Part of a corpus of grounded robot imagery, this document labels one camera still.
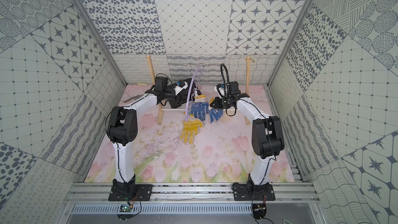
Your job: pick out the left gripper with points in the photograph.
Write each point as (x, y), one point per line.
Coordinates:
(189, 88)

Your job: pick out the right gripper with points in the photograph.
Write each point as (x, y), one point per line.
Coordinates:
(217, 101)

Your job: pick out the blue dotted glove with logo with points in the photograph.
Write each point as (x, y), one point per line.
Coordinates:
(200, 107)

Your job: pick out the purple wavy clothes hanger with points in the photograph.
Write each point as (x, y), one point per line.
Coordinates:
(189, 96)

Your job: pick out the yellow dotted work glove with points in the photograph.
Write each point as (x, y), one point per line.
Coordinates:
(190, 129)

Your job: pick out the black plastic case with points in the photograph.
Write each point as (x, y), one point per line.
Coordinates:
(177, 101)

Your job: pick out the grey metal cylinder tool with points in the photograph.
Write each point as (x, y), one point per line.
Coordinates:
(133, 98)

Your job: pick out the black connector box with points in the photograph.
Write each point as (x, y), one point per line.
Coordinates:
(259, 211)

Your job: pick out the green circuit board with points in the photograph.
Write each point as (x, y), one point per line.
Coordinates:
(125, 208)

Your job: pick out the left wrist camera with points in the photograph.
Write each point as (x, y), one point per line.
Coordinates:
(180, 86)

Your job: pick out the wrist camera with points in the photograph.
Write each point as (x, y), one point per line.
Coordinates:
(180, 86)
(220, 89)

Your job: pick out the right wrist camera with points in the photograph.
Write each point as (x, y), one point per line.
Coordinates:
(220, 89)

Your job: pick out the wooden drying rack frame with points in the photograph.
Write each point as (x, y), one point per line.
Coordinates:
(249, 61)

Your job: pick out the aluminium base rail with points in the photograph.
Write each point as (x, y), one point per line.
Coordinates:
(192, 193)

